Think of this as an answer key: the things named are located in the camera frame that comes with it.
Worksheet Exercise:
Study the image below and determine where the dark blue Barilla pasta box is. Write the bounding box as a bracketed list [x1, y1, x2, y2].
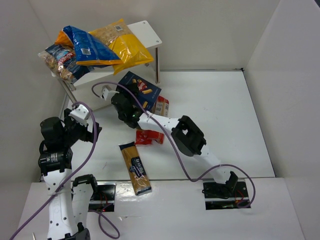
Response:
[118, 71, 162, 111]

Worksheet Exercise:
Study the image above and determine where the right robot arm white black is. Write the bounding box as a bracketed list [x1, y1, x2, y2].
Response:
[111, 87, 238, 199]

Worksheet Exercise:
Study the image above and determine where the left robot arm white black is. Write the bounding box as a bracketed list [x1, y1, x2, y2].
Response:
[38, 104, 102, 240]

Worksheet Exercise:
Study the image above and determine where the yellow pasta bag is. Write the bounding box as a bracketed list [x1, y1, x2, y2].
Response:
[89, 18, 154, 75]

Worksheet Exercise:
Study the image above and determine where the blue and orange pasta bag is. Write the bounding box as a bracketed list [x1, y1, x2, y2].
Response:
[54, 25, 123, 67]

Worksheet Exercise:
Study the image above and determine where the white two-tier shelf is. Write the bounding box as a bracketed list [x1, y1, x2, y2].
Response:
[58, 20, 162, 110]

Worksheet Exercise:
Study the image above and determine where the red spaghetti bag back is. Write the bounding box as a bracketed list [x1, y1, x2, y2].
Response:
[149, 95, 170, 145]

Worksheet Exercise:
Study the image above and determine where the red spaghetti bag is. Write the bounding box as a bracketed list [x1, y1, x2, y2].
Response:
[135, 129, 153, 145]
[149, 95, 170, 145]

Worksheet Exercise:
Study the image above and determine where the red spaghetti bag front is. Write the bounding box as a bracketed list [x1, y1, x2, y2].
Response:
[135, 129, 153, 145]

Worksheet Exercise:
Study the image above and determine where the dark blue La Sicilia spaghetti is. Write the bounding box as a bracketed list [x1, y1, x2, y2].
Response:
[119, 141, 152, 196]

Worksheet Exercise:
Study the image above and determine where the clear blue fusilli bag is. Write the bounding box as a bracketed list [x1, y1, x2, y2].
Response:
[38, 44, 94, 84]

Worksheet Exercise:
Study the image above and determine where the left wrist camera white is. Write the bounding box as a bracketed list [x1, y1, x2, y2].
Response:
[68, 104, 90, 127]

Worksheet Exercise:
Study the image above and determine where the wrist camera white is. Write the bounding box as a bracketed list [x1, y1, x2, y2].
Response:
[101, 85, 118, 101]
[68, 104, 90, 127]

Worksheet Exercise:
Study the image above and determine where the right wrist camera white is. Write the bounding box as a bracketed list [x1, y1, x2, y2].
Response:
[101, 85, 118, 101]

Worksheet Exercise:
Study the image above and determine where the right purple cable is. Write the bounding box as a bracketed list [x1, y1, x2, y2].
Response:
[91, 81, 256, 209]

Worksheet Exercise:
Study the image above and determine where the purple cable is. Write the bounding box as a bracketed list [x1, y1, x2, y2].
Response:
[91, 81, 256, 209]
[9, 100, 121, 240]

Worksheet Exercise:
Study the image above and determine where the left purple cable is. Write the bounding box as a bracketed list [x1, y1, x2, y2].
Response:
[9, 100, 121, 240]

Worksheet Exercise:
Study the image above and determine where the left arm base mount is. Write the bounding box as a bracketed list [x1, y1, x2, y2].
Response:
[72, 181, 117, 213]

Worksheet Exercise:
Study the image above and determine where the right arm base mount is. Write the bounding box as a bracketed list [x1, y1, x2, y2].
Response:
[202, 179, 250, 210]

